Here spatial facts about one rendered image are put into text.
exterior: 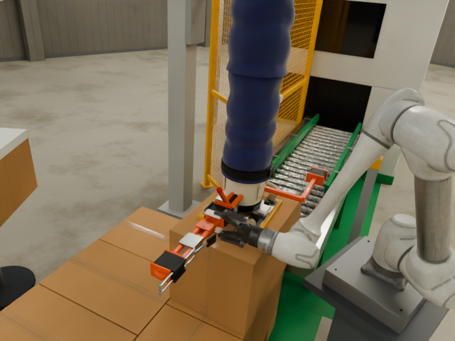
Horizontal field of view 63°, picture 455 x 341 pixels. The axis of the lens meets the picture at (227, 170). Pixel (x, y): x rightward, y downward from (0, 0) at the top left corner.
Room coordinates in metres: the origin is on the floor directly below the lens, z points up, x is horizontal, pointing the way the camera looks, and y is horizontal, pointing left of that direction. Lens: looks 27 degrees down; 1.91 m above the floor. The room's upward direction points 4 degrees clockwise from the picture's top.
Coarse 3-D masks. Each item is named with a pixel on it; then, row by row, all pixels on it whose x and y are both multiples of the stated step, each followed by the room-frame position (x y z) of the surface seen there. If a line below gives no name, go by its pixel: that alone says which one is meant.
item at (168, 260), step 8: (160, 256) 0.92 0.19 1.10; (168, 256) 0.92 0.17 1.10; (176, 256) 0.93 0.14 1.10; (152, 264) 0.89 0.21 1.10; (160, 264) 0.89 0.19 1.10; (168, 264) 0.89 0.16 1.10; (176, 264) 0.89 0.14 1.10; (152, 272) 0.88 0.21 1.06; (168, 272) 0.86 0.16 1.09; (168, 280) 0.86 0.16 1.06
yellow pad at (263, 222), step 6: (264, 198) 1.54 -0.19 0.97; (276, 198) 1.56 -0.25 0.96; (270, 204) 1.49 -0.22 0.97; (276, 204) 1.51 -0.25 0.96; (270, 210) 1.44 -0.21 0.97; (276, 210) 1.47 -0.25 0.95; (252, 216) 1.38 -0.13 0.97; (258, 216) 1.35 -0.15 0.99; (270, 216) 1.40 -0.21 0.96; (258, 222) 1.34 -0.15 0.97; (264, 222) 1.35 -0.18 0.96; (264, 228) 1.32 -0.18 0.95
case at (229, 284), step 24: (216, 192) 1.61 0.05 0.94; (264, 192) 1.64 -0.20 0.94; (192, 216) 1.38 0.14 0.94; (288, 216) 1.44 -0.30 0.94; (216, 240) 1.22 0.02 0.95; (192, 264) 1.21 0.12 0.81; (216, 264) 1.16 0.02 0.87; (240, 264) 1.11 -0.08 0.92; (264, 264) 1.20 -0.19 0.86; (192, 288) 1.21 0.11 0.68; (216, 288) 1.16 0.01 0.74; (240, 288) 1.11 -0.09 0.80; (264, 288) 1.25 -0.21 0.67; (216, 312) 1.15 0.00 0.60; (240, 312) 1.10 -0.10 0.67
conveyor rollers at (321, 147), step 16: (320, 128) 3.82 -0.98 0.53; (304, 144) 3.34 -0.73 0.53; (320, 144) 3.36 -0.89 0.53; (336, 144) 3.39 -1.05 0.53; (288, 160) 2.93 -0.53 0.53; (304, 160) 2.97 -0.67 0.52; (320, 160) 2.94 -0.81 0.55; (336, 160) 2.96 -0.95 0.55; (272, 176) 2.61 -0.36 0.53; (288, 176) 2.65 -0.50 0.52; (304, 176) 2.62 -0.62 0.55; (288, 192) 2.37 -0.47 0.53; (320, 192) 2.38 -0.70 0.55; (304, 208) 2.14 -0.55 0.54
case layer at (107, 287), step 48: (96, 240) 1.64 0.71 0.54; (144, 240) 1.68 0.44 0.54; (48, 288) 1.27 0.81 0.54; (96, 288) 1.29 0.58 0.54; (144, 288) 1.31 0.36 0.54; (0, 336) 1.00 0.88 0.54; (48, 336) 1.01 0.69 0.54; (96, 336) 1.03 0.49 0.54; (144, 336) 1.05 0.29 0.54; (192, 336) 1.07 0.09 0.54; (240, 336) 1.09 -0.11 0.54
